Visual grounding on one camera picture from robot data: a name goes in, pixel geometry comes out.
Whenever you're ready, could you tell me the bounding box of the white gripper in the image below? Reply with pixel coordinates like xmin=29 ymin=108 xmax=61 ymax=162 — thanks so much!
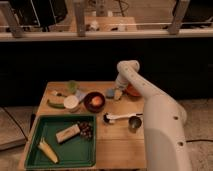
xmin=114 ymin=75 xmax=128 ymax=101

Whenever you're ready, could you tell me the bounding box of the blue sponge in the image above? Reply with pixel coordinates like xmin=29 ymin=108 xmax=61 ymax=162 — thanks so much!
xmin=105 ymin=89 xmax=115 ymax=98

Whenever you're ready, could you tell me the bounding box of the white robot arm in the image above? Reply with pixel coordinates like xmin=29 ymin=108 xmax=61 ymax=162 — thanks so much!
xmin=116 ymin=60 xmax=192 ymax=171

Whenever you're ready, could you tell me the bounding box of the small metal cup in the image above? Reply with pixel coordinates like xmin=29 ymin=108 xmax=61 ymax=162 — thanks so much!
xmin=128 ymin=116 xmax=142 ymax=133

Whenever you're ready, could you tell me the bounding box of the green plastic cup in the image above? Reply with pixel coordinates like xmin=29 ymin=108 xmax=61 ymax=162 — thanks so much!
xmin=67 ymin=80 xmax=78 ymax=94

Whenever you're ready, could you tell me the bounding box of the orange bowl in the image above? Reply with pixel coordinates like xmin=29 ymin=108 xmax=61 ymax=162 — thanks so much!
xmin=126 ymin=84 xmax=140 ymax=97

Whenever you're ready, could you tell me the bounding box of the wooden folding table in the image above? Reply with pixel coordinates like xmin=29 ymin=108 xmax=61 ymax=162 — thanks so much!
xmin=18 ymin=82 xmax=146 ymax=171

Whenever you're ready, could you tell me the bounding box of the dark red bowl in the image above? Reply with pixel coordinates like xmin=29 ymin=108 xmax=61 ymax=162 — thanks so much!
xmin=84 ymin=92 xmax=105 ymax=113

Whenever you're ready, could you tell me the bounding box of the light blue cloth piece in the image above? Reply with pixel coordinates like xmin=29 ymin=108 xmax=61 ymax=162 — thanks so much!
xmin=75 ymin=90 xmax=86 ymax=102

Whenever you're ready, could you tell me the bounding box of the dark grape bunch toy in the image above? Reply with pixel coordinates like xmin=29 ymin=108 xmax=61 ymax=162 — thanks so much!
xmin=78 ymin=122 xmax=93 ymax=140

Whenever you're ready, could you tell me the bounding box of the tan rectangular block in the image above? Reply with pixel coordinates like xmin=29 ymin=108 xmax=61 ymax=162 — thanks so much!
xmin=56 ymin=124 xmax=80 ymax=143

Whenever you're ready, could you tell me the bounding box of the green plastic tray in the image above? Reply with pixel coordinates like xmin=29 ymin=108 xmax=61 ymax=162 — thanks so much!
xmin=24 ymin=114 xmax=96 ymax=170

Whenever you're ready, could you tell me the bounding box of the yellow corn toy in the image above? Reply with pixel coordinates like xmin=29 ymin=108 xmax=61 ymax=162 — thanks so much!
xmin=38 ymin=138 xmax=59 ymax=163

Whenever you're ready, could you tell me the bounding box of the black cable on floor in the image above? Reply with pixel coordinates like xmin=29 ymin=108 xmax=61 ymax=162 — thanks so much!
xmin=185 ymin=138 xmax=213 ymax=144

